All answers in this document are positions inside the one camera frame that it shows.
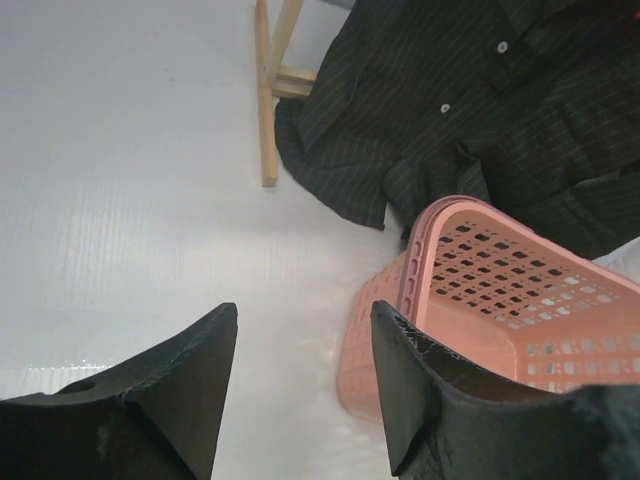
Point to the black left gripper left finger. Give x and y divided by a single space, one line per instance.
156 415

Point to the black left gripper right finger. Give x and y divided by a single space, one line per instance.
445 417

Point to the dark pinstriped shirt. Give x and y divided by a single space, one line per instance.
530 106

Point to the white shirt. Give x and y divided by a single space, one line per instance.
620 260

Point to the pink plastic basket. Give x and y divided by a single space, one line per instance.
498 294

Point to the wooden clothes rack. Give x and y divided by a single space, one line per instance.
274 78

